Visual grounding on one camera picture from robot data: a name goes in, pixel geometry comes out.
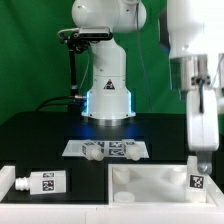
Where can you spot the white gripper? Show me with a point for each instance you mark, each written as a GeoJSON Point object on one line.
{"type": "Point", "coordinates": [202, 127]}

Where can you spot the white square tabletop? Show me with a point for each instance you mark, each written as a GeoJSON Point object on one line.
{"type": "Point", "coordinates": [155, 184]}

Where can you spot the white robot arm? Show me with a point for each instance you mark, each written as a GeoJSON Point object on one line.
{"type": "Point", "coordinates": [192, 34]}

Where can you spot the white sheet with tags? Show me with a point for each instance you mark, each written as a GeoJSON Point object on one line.
{"type": "Point", "coordinates": [108, 148]}

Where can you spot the grey camera on stand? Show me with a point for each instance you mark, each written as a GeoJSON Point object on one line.
{"type": "Point", "coordinates": [85, 33]}

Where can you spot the black camera stand pole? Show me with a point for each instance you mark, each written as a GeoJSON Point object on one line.
{"type": "Point", "coordinates": [79, 100]}

